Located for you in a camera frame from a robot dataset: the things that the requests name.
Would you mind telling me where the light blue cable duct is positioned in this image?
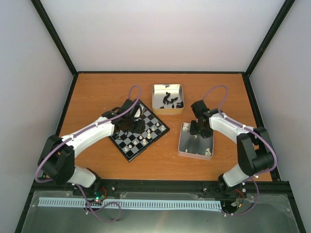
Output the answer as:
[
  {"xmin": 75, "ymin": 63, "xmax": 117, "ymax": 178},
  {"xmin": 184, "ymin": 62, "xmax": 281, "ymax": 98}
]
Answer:
[{"xmin": 37, "ymin": 197, "xmax": 222, "ymax": 212}]

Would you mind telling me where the black chess pieces pile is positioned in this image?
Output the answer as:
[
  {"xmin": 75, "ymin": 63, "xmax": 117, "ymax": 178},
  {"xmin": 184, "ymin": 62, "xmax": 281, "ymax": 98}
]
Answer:
[{"xmin": 159, "ymin": 92, "xmax": 184, "ymax": 109}]

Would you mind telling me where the black and silver chessboard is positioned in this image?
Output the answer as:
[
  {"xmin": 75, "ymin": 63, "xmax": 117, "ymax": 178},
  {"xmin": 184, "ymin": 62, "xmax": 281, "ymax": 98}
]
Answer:
[{"xmin": 109, "ymin": 100, "xmax": 170, "ymax": 162}]

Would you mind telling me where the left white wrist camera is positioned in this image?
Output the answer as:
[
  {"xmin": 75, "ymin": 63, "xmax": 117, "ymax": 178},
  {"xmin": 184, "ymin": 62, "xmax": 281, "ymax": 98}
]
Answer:
[{"xmin": 133, "ymin": 104, "xmax": 144, "ymax": 119}]

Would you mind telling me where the pink square tin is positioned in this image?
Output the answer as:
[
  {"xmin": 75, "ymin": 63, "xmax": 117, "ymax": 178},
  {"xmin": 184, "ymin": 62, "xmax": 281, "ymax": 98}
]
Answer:
[{"xmin": 177, "ymin": 122, "xmax": 214, "ymax": 161}]

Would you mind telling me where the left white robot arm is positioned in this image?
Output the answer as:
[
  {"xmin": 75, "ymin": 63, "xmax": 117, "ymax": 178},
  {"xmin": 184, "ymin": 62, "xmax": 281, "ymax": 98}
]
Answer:
[{"xmin": 35, "ymin": 99, "xmax": 145, "ymax": 196}]

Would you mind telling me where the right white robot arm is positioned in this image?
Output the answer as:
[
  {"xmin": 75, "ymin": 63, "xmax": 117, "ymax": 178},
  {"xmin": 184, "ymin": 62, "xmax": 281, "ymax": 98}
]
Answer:
[{"xmin": 190, "ymin": 100, "xmax": 277, "ymax": 197}]

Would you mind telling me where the green lit circuit board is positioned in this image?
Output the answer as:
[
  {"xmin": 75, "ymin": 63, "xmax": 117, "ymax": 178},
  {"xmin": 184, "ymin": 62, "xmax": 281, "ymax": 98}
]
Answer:
[{"xmin": 94, "ymin": 187, "xmax": 107, "ymax": 202}]

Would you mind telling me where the gold square tin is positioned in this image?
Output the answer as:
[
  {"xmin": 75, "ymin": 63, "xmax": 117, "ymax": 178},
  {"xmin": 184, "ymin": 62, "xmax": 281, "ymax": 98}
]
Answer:
[{"xmin": 152, "ymin": 84, "xmax": 185, "ymax": 115}]

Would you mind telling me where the white chess pieces pile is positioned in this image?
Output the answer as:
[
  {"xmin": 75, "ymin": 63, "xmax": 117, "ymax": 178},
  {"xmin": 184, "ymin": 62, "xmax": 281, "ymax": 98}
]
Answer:
[{"xmin": 185, "ymin": 148, "xmax": 212, "ymax": 157}]

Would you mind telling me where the black aluminium frame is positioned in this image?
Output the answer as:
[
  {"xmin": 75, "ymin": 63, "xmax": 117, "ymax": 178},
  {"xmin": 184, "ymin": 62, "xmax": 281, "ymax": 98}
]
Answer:
[{"xmin": 15, "ymin": 0, "xmax": 306, "ymax": 233}]

